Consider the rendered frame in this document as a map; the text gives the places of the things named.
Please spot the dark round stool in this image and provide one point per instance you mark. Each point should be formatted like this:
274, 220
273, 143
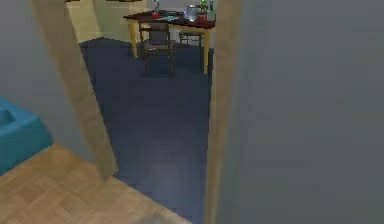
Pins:
191, 34

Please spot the dark wooden chair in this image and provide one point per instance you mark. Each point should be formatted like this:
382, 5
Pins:
159, 40

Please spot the dark red dining table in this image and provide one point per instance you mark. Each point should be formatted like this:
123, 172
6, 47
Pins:
173, 22

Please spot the red bowl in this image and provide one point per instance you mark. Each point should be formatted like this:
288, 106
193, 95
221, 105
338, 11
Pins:
202, 17

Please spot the pale green cup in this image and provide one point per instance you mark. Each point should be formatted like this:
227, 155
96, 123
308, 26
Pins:
211, 15

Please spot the red apple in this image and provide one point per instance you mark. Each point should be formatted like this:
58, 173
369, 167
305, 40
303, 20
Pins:
155, 14

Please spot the clear glass bottle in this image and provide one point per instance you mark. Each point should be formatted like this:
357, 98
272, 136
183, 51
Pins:
156, 4

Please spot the teal blue sofa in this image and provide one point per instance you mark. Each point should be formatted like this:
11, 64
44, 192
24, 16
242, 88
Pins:
18, 135

